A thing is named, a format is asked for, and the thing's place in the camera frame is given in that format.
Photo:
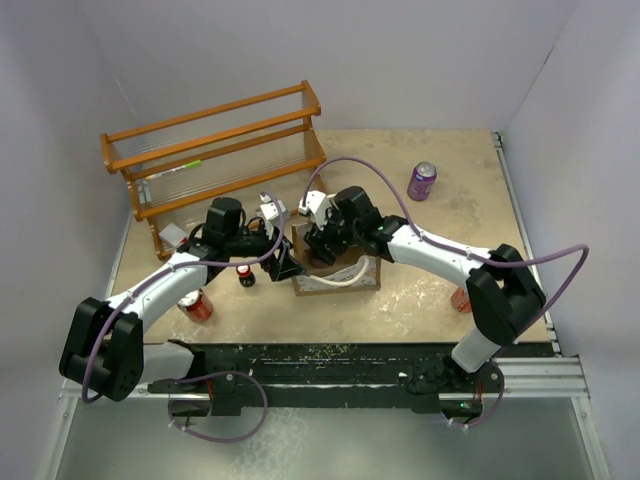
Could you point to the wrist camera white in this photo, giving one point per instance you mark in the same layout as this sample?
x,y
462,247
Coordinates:
x,y
274,214
315,206

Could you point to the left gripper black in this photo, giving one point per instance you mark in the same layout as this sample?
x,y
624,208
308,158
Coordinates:
x,y
284,265

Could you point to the left red soda can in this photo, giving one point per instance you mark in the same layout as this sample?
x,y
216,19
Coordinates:
x,y
196,306

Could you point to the small dark sauce bottle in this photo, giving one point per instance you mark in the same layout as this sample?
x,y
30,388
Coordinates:
x,y
245,275

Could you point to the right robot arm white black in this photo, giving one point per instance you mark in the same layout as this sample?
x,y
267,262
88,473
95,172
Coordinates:
x,y
503,293

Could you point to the right red soda can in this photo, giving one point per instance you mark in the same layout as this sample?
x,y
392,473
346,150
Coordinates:
x,y
461,301

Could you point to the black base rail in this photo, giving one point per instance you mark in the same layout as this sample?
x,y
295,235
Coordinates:
x,y
414,376

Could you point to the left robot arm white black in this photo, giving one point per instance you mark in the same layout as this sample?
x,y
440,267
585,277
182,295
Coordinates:
x,y
105,352

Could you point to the purple soda can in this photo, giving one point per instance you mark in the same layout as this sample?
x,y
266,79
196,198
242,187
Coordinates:
x,y
422,180
317,262

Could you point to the red soda can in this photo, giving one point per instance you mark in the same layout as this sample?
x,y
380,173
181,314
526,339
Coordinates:
x,y
196,306
461,301

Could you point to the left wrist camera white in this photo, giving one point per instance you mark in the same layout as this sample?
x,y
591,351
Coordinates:
x,y
274,214

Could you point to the canvas bag with rope handles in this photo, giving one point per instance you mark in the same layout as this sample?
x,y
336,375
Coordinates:
x,y
353,271

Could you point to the aluminium frame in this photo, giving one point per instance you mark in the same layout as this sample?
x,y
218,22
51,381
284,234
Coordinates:
x,y
529,370

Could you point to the green marker pen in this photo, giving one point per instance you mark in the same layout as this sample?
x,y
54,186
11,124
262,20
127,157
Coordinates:
x,y
176,169

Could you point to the white box on rack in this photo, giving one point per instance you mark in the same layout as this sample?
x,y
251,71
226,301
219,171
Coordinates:
x,y
173,235

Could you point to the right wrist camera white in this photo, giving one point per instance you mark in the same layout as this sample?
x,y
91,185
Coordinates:
x,y
315,206

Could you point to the orange wooden rack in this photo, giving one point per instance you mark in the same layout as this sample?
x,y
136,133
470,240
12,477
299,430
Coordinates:
x,y
242,144

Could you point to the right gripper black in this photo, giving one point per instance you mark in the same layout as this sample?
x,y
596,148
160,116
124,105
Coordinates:
x,y
318,239

